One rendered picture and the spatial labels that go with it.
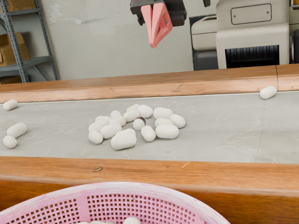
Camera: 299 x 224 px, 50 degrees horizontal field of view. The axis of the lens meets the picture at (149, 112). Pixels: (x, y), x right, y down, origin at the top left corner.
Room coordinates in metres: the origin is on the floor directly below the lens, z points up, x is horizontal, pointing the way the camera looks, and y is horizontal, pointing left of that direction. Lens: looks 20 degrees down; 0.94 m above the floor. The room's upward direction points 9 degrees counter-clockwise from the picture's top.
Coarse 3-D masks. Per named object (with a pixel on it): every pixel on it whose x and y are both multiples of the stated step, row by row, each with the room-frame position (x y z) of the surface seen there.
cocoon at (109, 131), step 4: (112, 124) 0.47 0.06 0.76; (116, 124) 0.47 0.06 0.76; (104, 128) 0.47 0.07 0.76; (108, 128) 0.47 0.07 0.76; (112, 128) 0.47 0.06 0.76; (116, 128) 0.47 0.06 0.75; (120, 128) 0.47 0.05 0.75; (104, 132) 0.46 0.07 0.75; (108, 132) 0.46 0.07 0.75; (112, 132) 0.46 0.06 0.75; (116, 132) 0.47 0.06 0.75; (104, 136) 0.46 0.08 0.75; (108, 136) 0.46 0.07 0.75; (112, 136) 0.47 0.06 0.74
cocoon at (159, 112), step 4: (156, 108) 0.52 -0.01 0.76; (160, 108) 0.51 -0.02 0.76; (164, 108) 0.51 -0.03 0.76; (168, 108) 0.51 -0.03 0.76; (156, 112) 0.51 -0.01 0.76; (160, 112) 0.50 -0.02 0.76; (164, 112) 0.50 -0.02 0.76; (168, 112) 0.50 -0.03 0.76; (172, 112) 0.50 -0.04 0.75; (156, 116) 0.51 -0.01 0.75; (160, 116) 0.50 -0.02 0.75; (164, 116) 0.50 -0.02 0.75; (168, 116) 0.49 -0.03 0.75
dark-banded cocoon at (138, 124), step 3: (144, 117) 0.50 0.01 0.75; (135, 120) 0.48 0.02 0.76; (138, 120) 0.48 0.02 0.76; (141, 120) 0.48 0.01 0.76; (135, 123) 0.48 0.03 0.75; (138, 123) 0.48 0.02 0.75; (141, 123) 0.48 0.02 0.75; (144, 123) 0.48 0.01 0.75; (135, 126) 0.48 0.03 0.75; (138, 126) 0.48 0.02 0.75; (141, 126) 0.48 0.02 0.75; (138, 129) 0.48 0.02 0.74
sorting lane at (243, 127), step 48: (192, 96) 0.61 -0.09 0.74; (240, 96) 0.57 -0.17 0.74; (288, 96) 0.53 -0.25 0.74; (0, 144) 0.52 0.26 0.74; (48, 144) 0.48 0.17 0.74; (96, 144) 0.45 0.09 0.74; (144, 144) 0.43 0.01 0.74; (192, 144) 0.40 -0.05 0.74; (240, 144) 0.38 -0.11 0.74; (288, 144) 0.36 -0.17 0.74
